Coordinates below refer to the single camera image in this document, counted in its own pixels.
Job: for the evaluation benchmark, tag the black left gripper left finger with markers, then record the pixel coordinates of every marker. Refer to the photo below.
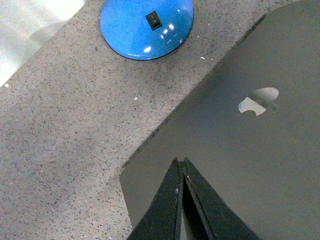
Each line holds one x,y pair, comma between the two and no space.
162,220

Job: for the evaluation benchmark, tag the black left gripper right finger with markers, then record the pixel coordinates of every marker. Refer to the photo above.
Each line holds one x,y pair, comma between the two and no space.
222,222

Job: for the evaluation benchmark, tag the blue desk lamp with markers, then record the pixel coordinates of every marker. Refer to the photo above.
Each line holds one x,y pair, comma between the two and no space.
146,29

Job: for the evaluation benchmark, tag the grey laptop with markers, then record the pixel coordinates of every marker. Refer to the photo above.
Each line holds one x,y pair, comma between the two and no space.
252,129

